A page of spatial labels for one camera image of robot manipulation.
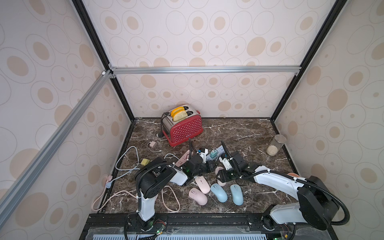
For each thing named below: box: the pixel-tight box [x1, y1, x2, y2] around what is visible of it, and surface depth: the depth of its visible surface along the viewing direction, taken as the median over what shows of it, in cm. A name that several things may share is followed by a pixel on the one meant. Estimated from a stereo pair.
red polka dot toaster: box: [161, 104, 204, 147], surface depth 99 cm
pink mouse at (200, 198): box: [188, 188, 208, 206], surface depth 82 cm
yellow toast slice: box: [170, 106, 188, 122], surface depth 96 cm
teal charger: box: [210, 150, 218, 159], surface depth 94 cm
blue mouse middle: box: [210, 183, 228, 203], surface depth 83 cm
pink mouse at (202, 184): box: [195, 175, 211, 194], surface depth 87 cm
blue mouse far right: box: [230, 184, 244, 206], surface depth 83 cm
